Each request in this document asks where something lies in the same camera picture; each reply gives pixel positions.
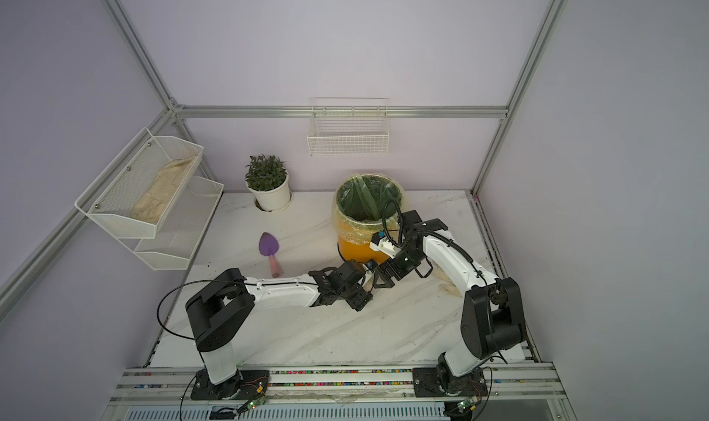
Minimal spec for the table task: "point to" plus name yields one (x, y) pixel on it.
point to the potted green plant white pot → (268, 180)
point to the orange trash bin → (359, 252)
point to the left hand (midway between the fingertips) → (359, 292)
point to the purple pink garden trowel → (269, 246)
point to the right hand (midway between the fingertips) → (389, 280)
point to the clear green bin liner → (366, 204)
